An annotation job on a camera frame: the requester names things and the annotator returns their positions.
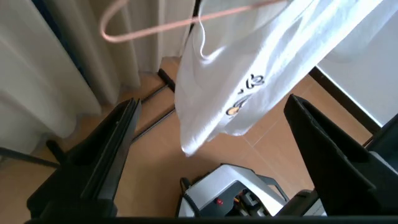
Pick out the white printed t-shirt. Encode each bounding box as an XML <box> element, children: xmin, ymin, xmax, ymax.
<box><xmin>174</xmin><ymin>0</ymin><xmax>388</xmax><ymax>157</ymax></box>

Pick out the black clothes rack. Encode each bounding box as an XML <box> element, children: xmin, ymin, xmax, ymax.
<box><xmin>0</xmin><ymin>0</ymin><xmax>201</xmax><ymax>170</ymax></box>

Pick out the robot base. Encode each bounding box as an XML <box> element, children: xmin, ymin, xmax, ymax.
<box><xmin>175</xmin><ymin>163</ymin><xmax>327</xmax><ymax>218</ymax></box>

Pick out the pink clothes hanger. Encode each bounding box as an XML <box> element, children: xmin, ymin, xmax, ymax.
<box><xmin>99</xmin><ymin>0</ymin><xmax>289</xmax><ymax>44</ymax></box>

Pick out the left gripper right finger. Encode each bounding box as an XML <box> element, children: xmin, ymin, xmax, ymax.
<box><xmin>283</xmin><ymin>93</ymin><xmax>398</xmax><ymax>217</ymax></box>

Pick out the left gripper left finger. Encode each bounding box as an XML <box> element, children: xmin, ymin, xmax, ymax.
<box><xmin>26</xmin><ymin>98</ymin><xmax>142</xmax><ymax>218</ymax></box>

